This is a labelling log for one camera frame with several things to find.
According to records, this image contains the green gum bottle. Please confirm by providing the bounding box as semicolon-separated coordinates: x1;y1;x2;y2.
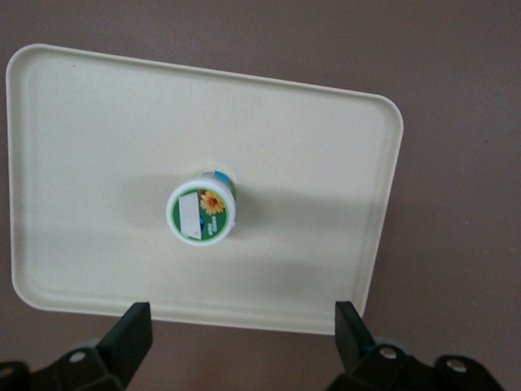
165;169;239;248

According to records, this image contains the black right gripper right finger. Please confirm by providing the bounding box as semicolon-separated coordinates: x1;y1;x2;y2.
325;300;435;391

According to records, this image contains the beige plastic tray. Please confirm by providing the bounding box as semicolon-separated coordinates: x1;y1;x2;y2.
5;43;405;335

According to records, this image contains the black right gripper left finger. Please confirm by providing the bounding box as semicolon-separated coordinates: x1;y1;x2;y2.
31;301;155;391

